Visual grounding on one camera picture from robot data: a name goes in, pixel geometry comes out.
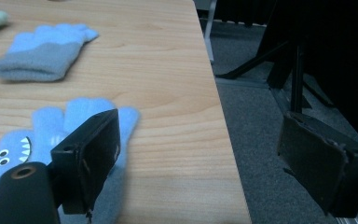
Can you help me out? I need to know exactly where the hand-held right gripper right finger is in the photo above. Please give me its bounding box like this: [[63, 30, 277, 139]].
[[277, 111, 358, 218]]

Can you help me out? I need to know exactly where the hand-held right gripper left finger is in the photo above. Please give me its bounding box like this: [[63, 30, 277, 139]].
[[50, 108, 121, 216]]

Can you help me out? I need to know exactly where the blue glove with shark face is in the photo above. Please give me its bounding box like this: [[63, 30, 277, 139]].
[[0, 97, 142, 224]]

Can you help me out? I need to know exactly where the plain blue and grey glove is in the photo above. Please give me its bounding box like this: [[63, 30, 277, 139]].
[[0, 22, 100, 83]]

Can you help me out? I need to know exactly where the black tripod stand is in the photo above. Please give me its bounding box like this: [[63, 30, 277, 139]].
[[215, 31, 337, 115], [260, 0, 358, 153]]

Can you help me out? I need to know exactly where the white metal leg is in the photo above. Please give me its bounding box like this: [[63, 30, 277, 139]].
[[202, 0, 218, 63]]

